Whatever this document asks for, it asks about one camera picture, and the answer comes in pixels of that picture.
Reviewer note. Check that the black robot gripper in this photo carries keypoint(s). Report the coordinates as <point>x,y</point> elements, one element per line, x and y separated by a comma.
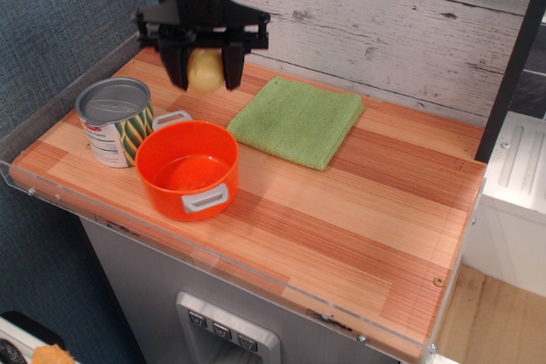
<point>174,27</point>

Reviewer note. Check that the yellow potato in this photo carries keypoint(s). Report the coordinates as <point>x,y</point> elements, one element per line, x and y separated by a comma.
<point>205,70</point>

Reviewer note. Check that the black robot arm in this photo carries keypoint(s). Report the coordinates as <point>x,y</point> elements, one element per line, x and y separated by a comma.
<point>176,28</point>

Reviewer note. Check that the tin can with striped label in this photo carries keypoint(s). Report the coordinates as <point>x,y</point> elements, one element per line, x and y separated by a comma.
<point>117,116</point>

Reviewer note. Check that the green folded cloth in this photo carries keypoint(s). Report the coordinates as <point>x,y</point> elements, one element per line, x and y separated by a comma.
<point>297,122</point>

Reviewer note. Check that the clear acrylic table guard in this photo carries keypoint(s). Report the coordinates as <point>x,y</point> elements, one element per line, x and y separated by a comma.
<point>366,248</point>

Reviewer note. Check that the grey cabinet with button panel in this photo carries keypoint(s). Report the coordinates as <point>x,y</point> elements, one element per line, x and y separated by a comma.
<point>179,313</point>

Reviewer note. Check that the black and orange object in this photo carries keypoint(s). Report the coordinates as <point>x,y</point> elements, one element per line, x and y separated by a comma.
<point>24,340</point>

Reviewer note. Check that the white ribbed appliance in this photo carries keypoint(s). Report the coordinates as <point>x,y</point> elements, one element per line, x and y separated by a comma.
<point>506,239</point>

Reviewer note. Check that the red pot with grey handles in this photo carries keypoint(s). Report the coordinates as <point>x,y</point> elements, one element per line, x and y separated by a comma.
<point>189,167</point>

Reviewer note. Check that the dark grey right post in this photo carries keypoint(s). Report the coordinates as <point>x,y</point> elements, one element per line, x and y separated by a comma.
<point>516,63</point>

